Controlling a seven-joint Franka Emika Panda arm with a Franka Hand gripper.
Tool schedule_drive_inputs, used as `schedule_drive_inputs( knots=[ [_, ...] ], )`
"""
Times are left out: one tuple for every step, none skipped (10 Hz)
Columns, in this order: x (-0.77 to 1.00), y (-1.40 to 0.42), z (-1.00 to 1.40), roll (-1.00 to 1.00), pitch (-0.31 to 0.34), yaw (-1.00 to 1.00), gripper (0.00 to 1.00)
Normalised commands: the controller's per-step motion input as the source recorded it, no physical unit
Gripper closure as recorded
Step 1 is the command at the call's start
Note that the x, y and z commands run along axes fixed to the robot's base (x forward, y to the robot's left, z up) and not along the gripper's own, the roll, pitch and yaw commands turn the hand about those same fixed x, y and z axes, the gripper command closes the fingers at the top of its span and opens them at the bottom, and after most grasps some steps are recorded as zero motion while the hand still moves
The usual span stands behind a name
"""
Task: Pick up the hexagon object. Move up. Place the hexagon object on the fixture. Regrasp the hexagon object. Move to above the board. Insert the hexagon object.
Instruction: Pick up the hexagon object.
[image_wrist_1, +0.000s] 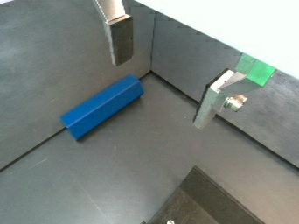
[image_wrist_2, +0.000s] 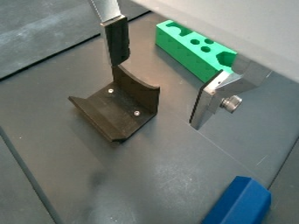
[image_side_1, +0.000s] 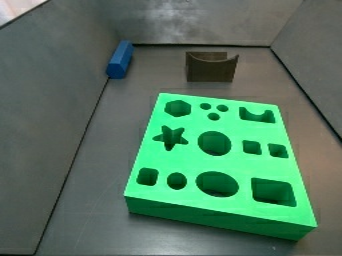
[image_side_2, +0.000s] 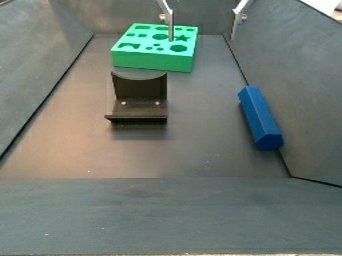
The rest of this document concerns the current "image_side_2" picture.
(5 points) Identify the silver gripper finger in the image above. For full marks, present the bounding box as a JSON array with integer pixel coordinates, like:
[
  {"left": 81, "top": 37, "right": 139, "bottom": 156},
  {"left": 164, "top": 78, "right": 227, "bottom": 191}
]
[
  {"left": 156, "top": 0, "right": 174, "bottom": 42},
  {"left": 230, "top": 0, "right": 251, "bottom": 40}
]

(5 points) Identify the blue hexagonal prism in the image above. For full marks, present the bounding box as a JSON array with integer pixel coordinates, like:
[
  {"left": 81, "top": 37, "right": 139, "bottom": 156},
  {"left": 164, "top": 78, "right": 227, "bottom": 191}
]
[{"left": 238, "top": 86, "right": 283, "bottom": 151}]

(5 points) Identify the green shape sorter block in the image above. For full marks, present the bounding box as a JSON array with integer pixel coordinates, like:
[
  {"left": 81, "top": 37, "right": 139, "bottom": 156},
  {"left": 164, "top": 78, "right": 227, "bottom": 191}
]
[{"left": 111, "top": 23, "right": 198, "bottom": 72}]

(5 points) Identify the black angled holder stand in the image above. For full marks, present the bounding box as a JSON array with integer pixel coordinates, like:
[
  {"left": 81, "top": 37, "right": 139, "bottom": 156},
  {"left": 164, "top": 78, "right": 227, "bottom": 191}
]
[{"left": 104, "top": 72, "right": 168, "bottom": 122}]

